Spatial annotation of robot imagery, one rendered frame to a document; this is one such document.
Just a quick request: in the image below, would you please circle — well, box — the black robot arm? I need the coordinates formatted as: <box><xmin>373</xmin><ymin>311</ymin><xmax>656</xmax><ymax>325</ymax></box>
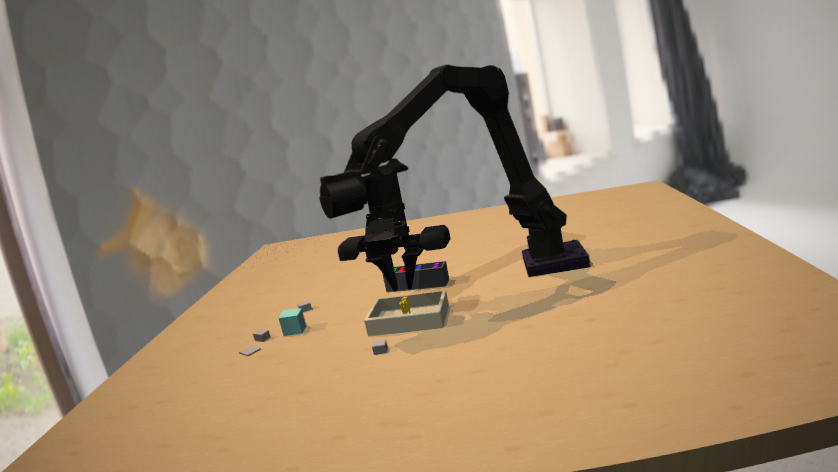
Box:
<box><xmin>319</xmin><ymin>65</ymin><xmax>566</xmax><ymax>263</ymax></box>

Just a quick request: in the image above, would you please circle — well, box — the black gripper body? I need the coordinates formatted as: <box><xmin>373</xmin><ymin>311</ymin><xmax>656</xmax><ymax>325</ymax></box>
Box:
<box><xmin>338</xmin><ymin>200</ymin><xmax>451</xmax><ymax>261</ymax></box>

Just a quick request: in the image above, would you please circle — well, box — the teal cube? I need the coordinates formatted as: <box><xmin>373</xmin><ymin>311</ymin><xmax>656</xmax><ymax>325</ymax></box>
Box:
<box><xmin>278</xmin><ymin>308</ymin><xmax>307</xmax><ymax>336</ymax></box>

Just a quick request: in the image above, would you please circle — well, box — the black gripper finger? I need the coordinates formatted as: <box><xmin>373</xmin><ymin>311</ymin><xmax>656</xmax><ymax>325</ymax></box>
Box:
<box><xmin>365</xmin><ymin>254</ymin><xmax>398</xmax><ymax>292</ymax></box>
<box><xmin>401</xmin><ymin>248</ymin><xmax>424</xmax><ymax>290</ymax></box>

